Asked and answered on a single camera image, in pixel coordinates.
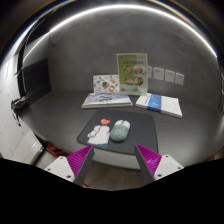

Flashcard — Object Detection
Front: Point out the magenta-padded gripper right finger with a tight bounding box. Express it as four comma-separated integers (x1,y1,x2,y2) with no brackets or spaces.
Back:
134,143,185,186

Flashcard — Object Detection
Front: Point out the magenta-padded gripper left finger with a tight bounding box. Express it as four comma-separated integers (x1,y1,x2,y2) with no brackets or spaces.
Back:
43,144,95,187

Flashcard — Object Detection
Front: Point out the green and white computer mouse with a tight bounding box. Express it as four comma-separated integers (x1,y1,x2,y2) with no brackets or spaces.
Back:
109,119,131,143

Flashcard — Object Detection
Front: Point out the dark printed mouse pad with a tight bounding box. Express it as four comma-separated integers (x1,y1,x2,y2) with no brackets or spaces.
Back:
76,109,159,156

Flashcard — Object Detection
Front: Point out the red metal chair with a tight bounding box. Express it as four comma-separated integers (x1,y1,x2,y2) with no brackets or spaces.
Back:
45,142,69,158

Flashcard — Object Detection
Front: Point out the white cabinet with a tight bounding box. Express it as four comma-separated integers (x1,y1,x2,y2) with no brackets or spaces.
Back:
11,128,44,165

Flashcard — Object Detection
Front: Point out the white book with blue band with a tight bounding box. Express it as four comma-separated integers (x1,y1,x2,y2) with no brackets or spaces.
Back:
134,92,184,119

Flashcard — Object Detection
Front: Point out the grey cover book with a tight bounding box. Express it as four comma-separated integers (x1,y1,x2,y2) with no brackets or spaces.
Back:
81,91,134,110

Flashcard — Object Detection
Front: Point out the small colourful printed card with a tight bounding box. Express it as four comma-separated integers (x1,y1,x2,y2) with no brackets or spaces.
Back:
92,74,120,94

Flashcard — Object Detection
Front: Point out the green printed standing poster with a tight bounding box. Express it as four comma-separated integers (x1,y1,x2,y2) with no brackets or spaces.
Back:
116,52,149,97

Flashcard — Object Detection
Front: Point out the white ceiling light strip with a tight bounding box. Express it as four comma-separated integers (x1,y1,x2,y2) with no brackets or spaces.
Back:
19,3,218,64

